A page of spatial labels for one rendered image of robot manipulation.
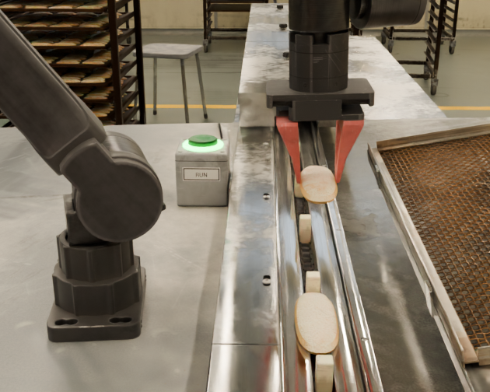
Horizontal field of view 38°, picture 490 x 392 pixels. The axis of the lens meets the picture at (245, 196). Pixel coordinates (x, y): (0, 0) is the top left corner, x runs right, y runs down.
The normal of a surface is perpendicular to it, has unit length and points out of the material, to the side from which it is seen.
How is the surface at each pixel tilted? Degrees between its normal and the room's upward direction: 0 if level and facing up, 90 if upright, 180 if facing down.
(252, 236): 0
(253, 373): 0
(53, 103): 84
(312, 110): 90
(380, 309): 0
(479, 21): 90
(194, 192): 90
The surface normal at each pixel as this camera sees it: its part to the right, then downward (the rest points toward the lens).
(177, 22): -0.03, 0.37
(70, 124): 0.18, 0.15
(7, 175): 0.00, -0.93
